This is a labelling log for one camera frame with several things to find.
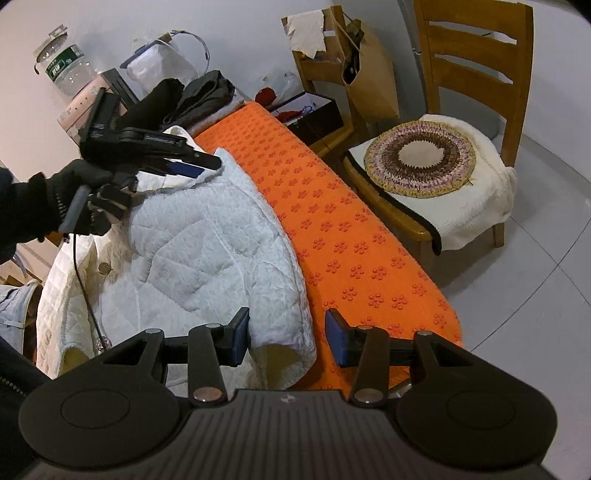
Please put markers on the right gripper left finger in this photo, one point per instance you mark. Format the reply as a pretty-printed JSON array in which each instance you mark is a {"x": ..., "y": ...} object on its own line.
[{"x": 211, "y": 346}]

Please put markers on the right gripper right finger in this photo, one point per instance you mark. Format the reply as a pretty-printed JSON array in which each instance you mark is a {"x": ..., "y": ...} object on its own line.
[{"x": 365, "y": 348}]

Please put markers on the white quilted vest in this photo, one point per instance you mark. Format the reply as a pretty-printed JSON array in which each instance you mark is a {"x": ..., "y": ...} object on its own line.
[{"x": 190, "y": 252}]

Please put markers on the dark grey folded clothes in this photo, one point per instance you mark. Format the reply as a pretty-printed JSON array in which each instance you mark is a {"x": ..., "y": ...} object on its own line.
[{"x": 200, "y": 99}]

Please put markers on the black gloved left hand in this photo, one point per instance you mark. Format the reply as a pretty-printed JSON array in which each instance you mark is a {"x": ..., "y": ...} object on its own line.
[{"x": 61, "y": 189}]

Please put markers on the black folded garment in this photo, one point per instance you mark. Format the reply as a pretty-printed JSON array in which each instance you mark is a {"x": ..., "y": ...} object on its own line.
[{"x": 151, "y": 112}]

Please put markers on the pink water dispenser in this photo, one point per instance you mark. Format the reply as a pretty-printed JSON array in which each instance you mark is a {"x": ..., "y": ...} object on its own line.
[{"x": 75, "y": 115}]

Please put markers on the orange patterned table mat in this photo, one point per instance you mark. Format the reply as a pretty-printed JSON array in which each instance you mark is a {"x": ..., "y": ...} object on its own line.
[{"x": 350, "y": 260}]

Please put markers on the white plastic bag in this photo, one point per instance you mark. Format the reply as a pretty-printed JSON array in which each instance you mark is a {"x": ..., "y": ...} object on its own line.
[{"x": 160, "y": 59}]

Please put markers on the clear water bottle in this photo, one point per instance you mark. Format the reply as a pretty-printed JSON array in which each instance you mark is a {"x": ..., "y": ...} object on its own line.
[{"x": 64, "y": 63}]

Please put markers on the light blue denim jeans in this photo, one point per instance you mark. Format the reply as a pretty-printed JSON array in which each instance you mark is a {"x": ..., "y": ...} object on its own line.
[{"x": 18, "y": 309}]

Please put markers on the cream chair blanket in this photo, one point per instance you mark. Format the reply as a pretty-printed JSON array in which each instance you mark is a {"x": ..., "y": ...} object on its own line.
[{"x": 455, "y": 219}]

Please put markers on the black gift box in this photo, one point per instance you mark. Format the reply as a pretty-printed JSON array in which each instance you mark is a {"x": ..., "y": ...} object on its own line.
[{"x": 309, "y": 116}]

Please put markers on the round woven seat pad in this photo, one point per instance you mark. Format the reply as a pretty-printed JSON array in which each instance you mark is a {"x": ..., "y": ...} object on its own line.
[{"x": 420, "y": 159}]

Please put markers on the far wooden chair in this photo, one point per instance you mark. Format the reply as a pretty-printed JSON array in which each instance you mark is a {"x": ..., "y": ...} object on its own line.
[{"x": 326, "y": 67}]

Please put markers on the cream cloth on chair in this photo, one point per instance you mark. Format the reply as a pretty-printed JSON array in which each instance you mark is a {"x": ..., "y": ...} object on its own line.
[{"x": 306, "y": 33}]

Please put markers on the brown paper bag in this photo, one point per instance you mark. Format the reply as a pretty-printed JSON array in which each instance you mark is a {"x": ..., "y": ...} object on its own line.
[{"x": 373, "y": 90}]

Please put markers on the wooden chair with cushion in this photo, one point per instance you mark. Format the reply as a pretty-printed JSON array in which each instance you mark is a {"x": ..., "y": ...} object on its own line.
[{"x": 482, "y": 50}]

